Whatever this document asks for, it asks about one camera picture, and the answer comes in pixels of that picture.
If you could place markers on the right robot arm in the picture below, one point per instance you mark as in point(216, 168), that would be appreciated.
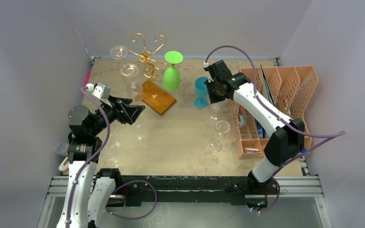
point(286, 139)

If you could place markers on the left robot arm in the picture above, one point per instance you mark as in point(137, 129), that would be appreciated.
point(87, 195)

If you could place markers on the orange plastic file organizer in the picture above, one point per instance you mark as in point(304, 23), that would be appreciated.
point(292, 89)

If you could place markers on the clear wine glass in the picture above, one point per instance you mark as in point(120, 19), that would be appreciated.
point(222, 128)
point(119, 52)
point(134, 89)
point(216, 110)

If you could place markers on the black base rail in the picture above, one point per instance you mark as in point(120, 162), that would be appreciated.
point(234, 190)

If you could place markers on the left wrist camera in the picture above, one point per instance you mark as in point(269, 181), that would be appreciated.
point(100, 91)

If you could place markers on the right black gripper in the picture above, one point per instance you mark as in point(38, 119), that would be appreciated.
point(210, 87)

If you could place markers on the blue plastic goblet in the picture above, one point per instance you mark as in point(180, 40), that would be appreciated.
point(201, 92)

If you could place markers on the pink white small device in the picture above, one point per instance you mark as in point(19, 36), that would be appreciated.
point(64, 165)

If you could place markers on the small clear jar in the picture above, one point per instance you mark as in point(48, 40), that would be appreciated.
point(62, 149)

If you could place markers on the green plastic goblet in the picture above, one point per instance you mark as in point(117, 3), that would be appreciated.
point(171, 76)

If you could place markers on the gold wire wine glass rack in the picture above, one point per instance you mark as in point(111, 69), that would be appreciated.
point(153, 95)

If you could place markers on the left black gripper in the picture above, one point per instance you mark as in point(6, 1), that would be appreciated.
point(121, 109)

